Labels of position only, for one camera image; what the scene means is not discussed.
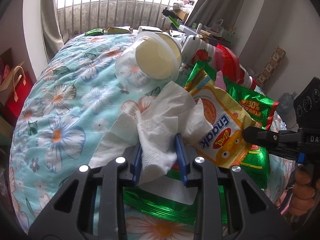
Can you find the metal window railing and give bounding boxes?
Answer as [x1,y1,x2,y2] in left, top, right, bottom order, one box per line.
[55,0,179,37]

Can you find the grey curtain right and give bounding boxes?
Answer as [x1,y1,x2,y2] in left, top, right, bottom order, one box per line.
[185,0,244,28]

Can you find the white paper cup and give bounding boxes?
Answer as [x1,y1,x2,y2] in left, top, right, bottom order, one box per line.
[135,31,182,82]

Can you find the blue water jug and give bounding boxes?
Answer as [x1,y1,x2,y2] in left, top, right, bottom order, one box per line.
[276,92,297,119]

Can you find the person's right hand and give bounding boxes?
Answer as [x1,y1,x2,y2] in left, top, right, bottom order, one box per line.
[288,169,316,217]

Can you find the red gift bag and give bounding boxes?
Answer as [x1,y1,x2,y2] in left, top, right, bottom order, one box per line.
[1,66,33,126]

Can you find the grey curtain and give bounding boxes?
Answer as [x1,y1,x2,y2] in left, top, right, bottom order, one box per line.
[185,0,244,28]
[41,0,64,62]

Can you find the grey curtain left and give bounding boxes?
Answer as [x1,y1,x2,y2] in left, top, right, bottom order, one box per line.
[41,0,64,62]

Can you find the dark grey cabinet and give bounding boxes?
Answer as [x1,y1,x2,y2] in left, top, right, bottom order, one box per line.
[200,29,235,48]

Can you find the yellow Enaak snack packet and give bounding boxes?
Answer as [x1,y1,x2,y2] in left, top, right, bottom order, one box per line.
[184,69,261,168]

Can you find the red foil snack bag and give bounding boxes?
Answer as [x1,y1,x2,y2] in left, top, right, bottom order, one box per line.
[215,44,245,85]

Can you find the green wrapper far edge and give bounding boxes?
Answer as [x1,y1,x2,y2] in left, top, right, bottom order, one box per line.
[85,28,105,36]

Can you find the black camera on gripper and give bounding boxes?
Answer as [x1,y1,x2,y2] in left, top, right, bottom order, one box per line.
[293,77,320,129]

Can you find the clear plastic cup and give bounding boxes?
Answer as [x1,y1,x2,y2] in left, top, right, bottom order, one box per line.
[114,45,171,93]

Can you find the white strawberry drink bottle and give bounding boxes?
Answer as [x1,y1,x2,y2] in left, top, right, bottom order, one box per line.
[181,35,257,90]

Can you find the floral blue tablecloth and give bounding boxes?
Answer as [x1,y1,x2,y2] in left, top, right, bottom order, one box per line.
[9,33,161,232]

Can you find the patterned long box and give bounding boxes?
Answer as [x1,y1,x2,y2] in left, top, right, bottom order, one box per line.
[257,46,286,87]

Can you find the white tissue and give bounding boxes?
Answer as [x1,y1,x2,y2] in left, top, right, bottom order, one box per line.
[89,82,213,184]

